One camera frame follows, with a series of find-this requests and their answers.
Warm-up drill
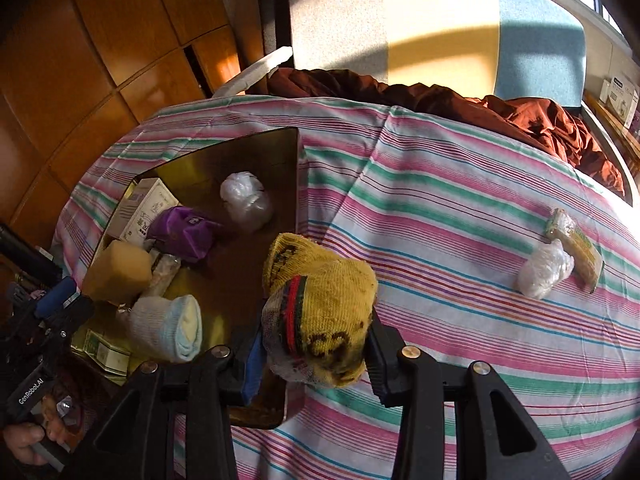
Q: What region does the yellow sponge block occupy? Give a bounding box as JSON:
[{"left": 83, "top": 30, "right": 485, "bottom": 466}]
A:
[{"left": 81, "top": 240, "right": 152, "bottom": 304}]

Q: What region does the small green white box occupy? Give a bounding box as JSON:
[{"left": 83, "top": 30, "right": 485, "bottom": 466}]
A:
[{"left": 82, "top": 330, "right": 131, "bottom": 377}]

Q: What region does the cream blue sock roll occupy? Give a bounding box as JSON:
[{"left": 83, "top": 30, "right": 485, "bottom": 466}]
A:
[{"left": 116, "top": 295, "right": 203, "bottom": 363}]

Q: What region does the long wafer biscuit pack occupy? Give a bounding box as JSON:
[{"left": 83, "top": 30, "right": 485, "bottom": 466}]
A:
[{"left": 141, "top": 254, "right": 182, "bottom": 297}]

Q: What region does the white barcode carton box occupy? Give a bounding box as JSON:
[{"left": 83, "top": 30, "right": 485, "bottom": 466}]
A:
[{"left": 106, "top": 178, "right": 179, "bottom": 247}]

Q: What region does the purple snack packet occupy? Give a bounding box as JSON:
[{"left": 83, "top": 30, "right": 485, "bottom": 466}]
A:
[{"left": 145, "top": 206, "right": 221, "bottom": 263}]

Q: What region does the clear plastic bag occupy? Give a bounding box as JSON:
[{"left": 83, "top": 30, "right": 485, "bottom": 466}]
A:
[{"left": 516, "top": 238, "right": 575, "bottom": 299}]

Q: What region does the green yellow noodle pack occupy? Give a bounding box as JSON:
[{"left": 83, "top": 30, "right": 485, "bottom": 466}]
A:
[{"left": 544, "top": 208, "right": 604, "bottom": 294}]

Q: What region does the person's left hand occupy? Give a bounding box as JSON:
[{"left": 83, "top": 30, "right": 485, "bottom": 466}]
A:
[{"left": 2, "top": 394, "right": 68, "bottom": 466}]

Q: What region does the gold metal tin box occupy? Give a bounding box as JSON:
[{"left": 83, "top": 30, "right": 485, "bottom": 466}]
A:
[{"left": 78, "top": 128, "right": 304, "bottom": 429}]

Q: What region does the striped pink green bedsheet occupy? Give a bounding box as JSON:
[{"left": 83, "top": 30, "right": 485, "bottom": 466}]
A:
[{"left": 53, "top": 96, "right": 639, "bottom": 479}]

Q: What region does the wooden wardrobe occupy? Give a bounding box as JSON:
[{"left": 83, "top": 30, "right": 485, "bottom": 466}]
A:
[{"left": 1, "top": 0, "right": 240, "bottom": 248}]

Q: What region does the rust brown blanket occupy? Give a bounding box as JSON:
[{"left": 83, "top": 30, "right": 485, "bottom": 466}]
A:
[{"left": 266, "top": 67, "right": 626, "bottom": 197}]

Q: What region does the wooden bedside table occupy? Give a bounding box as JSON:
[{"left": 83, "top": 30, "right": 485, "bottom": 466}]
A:
[{"left": 584, "top": 91, "right": 640, "bottom": 178}]

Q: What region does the white carton on table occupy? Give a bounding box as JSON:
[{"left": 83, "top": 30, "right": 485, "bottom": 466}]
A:
[{"left": 599, "top": 75, "right": 639, "bottom": 128}]

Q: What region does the tricolour foam headboard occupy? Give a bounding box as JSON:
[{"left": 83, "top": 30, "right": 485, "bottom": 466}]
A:
[{"left": 288, "top": 0, "right": 586, "bottom": 108}]

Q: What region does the white bed rail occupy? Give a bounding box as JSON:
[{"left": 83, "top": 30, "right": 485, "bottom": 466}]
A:
[{"left": 213, "top": 46, "right": 293, "bottom": 99}]

